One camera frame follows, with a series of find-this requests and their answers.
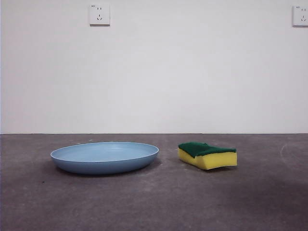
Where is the yellow sponge with green pad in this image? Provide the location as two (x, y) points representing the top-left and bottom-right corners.
(178, 141), (238, 171)

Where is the blue round plate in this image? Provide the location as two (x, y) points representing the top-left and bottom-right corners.
(50, 141), (160, 175)

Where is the white wall socket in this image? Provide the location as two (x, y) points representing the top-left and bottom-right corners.
(89, 3), (111, 26)
(292, 5), (308, 27)

